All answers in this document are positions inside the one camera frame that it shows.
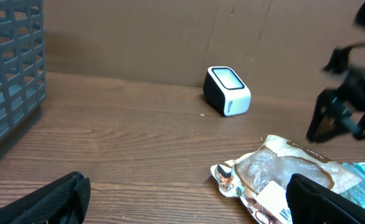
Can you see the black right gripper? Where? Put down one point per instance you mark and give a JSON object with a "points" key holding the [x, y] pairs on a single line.
{"points": [[339, 111]]}

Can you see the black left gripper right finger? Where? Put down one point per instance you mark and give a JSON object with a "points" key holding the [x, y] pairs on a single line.
{"points": [[312, 203]]}

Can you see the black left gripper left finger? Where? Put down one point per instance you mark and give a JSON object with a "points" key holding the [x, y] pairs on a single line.
{"points": [[64, 200]]}

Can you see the colourful snack packet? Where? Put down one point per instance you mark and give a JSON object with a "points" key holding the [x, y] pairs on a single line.
{"points": [[267, 207]]}

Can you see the brown Pantree bag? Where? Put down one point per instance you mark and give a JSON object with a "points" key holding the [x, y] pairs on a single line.
{"points": [[277, 159]]}

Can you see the white barcode scanner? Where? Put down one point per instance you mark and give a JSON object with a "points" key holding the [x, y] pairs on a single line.
{"points": [[224, 90]]}

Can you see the grey plastic mesh basket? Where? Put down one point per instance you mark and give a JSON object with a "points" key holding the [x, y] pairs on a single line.
{"points": [[22, 68]]}

